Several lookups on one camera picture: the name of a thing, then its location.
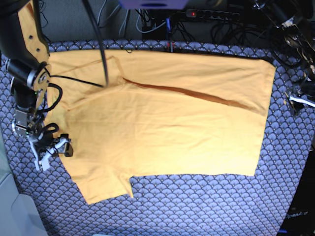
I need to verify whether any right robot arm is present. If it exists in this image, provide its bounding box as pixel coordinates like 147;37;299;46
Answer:
0;0;73;171

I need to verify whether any black OpenArm box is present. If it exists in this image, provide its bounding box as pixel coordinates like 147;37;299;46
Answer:
277;146;315;236

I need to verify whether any blue box at top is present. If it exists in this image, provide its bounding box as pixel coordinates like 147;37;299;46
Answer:
119;0;188;10

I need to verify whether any white plastic bin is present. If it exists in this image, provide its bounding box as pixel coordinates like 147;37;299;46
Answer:
0;139;47;236

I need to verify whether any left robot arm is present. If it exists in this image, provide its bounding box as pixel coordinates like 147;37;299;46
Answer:
252;0;315;116

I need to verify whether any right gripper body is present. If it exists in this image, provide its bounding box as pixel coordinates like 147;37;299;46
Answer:
27;123;65;171

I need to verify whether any blue patterned table cloth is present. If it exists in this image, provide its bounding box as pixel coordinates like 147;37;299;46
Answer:
0;42;315;236

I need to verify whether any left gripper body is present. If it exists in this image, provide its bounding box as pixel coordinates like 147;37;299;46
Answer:
289;91;315;108

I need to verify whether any yellow T-shirt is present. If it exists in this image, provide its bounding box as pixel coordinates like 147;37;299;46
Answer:
46;50;276;204

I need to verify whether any black power strip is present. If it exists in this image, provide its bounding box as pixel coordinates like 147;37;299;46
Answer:
185;9;241;21

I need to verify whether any red black clip marker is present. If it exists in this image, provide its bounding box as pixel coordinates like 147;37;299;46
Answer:
167;41;174;53

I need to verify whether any white cable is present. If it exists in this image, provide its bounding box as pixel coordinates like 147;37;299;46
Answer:
136;9;168;34

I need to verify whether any blue cable plug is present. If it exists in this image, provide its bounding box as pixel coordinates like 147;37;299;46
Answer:
165;18;171;34

